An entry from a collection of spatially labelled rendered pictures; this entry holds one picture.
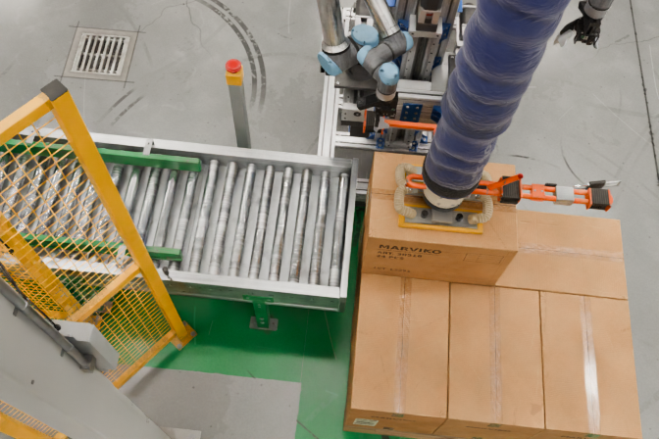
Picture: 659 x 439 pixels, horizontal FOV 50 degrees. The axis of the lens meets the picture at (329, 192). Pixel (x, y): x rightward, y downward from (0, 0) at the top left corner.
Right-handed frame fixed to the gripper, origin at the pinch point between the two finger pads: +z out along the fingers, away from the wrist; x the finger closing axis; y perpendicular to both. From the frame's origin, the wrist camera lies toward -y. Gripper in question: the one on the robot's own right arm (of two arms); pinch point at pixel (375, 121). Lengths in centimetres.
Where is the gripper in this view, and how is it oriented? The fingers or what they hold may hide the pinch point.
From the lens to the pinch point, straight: 294.2
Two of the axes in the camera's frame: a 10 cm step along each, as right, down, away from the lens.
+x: 0.7, -8.9, 4.6
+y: 10.0, 0.8, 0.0
